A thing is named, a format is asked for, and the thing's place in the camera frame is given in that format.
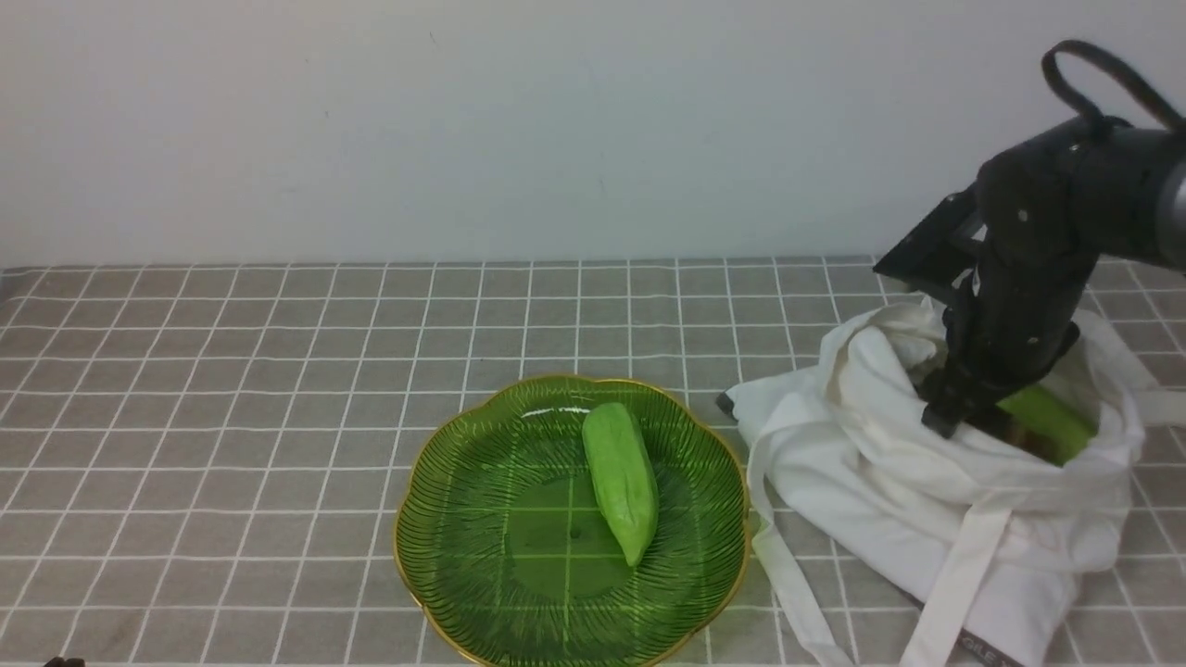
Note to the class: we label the white cloth tote bag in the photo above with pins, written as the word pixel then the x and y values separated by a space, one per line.
pixel 990 540

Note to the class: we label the green glass plate gold rim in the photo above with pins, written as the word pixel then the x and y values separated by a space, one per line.
pixel 500 540

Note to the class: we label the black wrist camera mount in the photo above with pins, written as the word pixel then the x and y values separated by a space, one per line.
pixel 937 254

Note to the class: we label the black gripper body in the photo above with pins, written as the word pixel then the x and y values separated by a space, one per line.
pixel 1013 319

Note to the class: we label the grey checked tablecloth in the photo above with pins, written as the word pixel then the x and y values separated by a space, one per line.
pixel 203 464

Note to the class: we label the green loofah on plate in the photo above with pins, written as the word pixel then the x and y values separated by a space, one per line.
pixel 622 477

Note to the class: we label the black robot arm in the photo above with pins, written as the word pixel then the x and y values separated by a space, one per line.
pixel 1127 193

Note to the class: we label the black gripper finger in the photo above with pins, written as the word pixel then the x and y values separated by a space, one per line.
pixel 955 397

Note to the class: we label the small dark object bottom left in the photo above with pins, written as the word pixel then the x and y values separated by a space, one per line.
pixel 61 661

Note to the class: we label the green loofah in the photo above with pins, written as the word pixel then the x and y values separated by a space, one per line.
pixel 622 477
pixel 1045 426

